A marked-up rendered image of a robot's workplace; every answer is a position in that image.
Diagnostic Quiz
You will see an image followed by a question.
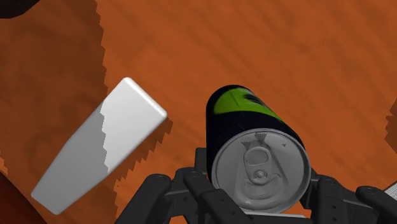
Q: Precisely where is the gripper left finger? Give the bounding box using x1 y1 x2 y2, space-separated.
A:
115 147 253 224

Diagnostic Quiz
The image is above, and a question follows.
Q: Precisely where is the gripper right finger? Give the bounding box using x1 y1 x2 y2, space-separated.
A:
299 168 397 224

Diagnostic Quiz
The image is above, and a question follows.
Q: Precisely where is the white rectangular box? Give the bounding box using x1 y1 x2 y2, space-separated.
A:
31 77 168 216

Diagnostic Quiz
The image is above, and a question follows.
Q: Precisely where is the black and green drink can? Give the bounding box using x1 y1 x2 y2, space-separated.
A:
205 84 312 214

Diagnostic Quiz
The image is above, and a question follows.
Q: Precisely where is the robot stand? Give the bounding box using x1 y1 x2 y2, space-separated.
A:
0 0 41 19

